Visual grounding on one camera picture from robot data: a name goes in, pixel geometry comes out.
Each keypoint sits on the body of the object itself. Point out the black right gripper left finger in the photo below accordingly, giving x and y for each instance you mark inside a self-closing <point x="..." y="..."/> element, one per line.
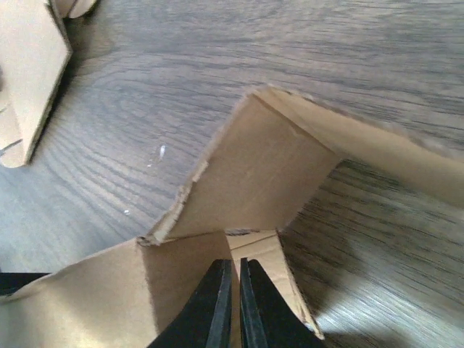
<point x="205" y="320"/>

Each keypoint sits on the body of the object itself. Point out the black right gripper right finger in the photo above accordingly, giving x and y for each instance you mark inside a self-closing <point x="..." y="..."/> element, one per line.
<point x="266" y="319"/>

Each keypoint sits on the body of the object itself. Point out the cardboard box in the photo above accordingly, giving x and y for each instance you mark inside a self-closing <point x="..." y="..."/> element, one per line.
<point x="272" y="156"/>

